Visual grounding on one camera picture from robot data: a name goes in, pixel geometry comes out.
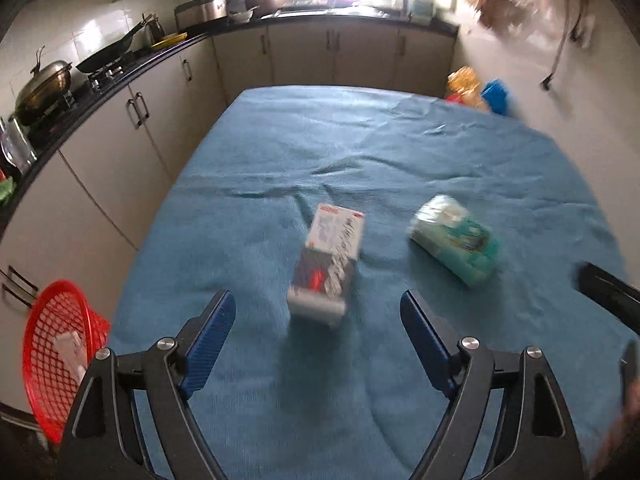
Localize orange plastic bag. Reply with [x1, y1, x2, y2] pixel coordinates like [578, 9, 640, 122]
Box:
[446, 66, 489, 112]

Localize glass kettle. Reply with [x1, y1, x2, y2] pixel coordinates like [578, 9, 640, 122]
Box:
[0, 116, 39, 177]

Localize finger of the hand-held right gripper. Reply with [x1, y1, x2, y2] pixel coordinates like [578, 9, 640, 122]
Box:
[572, 261, 640, 336]
[619, 340, 640, 407]

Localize black hanging cable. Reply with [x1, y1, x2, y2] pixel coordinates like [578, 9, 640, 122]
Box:
[539, 0, 587, 92]

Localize black wok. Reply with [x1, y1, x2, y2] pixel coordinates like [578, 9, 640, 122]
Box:
[75, 14, 157, 74]

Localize red plastic mesh basket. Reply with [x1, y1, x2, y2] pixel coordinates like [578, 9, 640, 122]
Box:
[22, 279, 112, 447]

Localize cream lower kitchen cabinets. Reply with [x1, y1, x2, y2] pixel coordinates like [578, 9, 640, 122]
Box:
[0, 25, 460, 426]

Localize steel wok with lid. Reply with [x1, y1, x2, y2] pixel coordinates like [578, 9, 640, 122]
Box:
[13, 46, 74, 127]

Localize white and grey carton box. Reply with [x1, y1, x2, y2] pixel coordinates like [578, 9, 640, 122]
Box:
[286, 203, 367, 329]

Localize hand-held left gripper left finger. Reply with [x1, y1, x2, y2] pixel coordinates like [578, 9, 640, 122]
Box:
[59, 289, 237, 480]

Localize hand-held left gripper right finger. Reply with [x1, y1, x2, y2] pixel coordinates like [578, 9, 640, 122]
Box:
[400, 289, 586, 480]

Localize stacked bowls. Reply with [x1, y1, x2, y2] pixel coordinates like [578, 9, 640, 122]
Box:
[226, 0, 277, 24]

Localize blue tablecloth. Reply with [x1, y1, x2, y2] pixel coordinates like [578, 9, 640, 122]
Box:
[106, 85, 640, 480]

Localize green tissue pack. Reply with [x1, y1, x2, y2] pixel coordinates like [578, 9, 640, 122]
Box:
[409, 193, 502, 289]

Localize steel pot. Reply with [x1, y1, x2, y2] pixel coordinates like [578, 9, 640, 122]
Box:
[174, 0, 229, 32]

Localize yellow bowl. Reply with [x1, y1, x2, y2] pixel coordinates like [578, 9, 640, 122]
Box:
[150, 32, 189, 52]

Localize black gas stove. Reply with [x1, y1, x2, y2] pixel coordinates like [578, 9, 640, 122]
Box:
[27, 52, 151, 133]

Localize blue plastic bag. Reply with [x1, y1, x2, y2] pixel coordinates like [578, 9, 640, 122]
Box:
[480, 78, 512, 114]

